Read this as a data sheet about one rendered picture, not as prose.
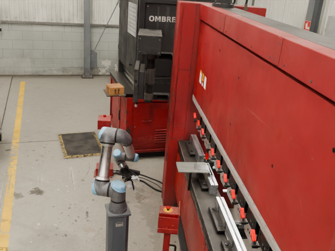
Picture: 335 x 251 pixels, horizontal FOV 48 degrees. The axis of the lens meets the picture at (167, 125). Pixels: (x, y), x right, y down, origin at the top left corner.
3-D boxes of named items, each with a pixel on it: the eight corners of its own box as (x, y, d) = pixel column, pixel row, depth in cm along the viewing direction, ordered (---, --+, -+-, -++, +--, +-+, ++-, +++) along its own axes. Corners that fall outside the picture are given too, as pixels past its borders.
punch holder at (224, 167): (219, 178, 277) (222, 158, 271) (231, 178, 278) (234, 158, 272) (224, 188, 264) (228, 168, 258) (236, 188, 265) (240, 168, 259)
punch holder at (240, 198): (234, 209, 240) (238, 187, 234) (247, 209, 242) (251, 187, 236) (241, 224, 227) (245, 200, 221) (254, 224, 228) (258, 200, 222)
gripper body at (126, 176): (124, 183, 330) (118, 172, 335) (132, 180, 335) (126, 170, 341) (127, 178, 325) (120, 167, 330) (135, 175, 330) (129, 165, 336)
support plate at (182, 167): (175, 162, 336) (175, 161, 335) (204, 163, 339) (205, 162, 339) (178, 172, 319) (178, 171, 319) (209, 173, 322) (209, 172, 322)
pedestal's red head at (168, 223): (158, 217, 313) (160, 198, 307) (178, 219, 313) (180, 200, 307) (157, 232, 295) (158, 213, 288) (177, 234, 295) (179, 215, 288)
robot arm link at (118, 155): (125, 149, 328) (127, 155, 337) (113, 147, 329) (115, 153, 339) (123, 157, 324) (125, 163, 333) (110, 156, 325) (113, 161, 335)
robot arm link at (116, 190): (123, 203, 291) (123, 188, 286) (106, 200, 293) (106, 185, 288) (127, 195, 302) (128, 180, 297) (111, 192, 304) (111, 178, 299)
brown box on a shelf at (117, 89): (102, 90, 526) (103, 81, 522) (121, 89, 534) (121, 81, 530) (106, 96, 500) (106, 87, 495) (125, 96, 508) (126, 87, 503)
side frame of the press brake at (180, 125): (161, 196, 465) (177, 0, 381) (228, 197, 476) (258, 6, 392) (162, 208, 442) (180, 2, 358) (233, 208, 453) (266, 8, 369)
